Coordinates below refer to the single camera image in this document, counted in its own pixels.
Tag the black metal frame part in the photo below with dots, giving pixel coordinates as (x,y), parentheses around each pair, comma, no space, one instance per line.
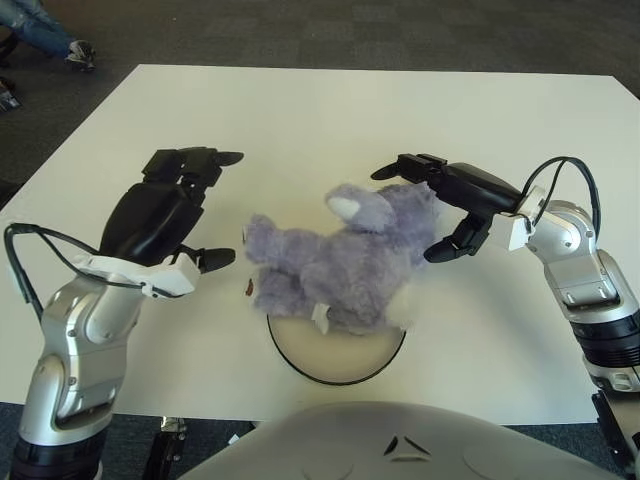
(167,450)

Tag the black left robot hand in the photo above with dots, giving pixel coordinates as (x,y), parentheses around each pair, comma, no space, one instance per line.
(150,220)

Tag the grey white sneaker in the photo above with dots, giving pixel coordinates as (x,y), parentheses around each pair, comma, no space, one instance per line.
(81,55)

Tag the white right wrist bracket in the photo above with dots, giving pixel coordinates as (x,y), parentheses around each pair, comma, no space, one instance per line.
(520,230)

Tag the white plate with black rim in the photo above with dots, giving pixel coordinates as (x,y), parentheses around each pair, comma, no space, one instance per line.
(335,360)

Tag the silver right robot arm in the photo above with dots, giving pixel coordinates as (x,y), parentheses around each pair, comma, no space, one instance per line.
(575,260)

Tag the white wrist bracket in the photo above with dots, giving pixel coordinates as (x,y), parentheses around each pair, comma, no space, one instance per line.
(170,280)
(520,230)

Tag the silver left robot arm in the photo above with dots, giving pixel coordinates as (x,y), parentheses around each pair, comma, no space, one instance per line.
(85,350)

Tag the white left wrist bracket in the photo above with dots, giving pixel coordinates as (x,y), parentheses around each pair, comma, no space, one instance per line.
(170,280)

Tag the small blue packet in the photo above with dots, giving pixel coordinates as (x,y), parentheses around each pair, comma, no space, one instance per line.
(9,99)

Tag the person leg in blue jeans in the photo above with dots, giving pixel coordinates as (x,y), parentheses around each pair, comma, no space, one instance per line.
(35,25)

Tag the purple plush bunny doll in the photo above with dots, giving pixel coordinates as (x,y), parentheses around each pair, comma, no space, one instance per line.
(350,260)

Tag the grey robot torso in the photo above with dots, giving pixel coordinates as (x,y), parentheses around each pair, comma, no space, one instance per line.
(375,450)

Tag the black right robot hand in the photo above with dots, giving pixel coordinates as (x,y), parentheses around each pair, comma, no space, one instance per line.
(475,187)

